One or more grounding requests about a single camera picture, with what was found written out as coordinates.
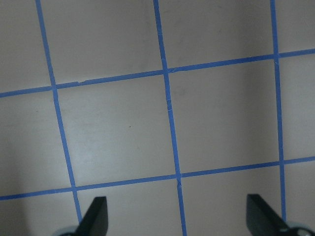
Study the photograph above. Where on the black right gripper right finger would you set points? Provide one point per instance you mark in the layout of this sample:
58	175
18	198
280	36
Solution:
261	219

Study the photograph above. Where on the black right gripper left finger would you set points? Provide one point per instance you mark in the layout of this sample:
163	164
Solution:
95	221

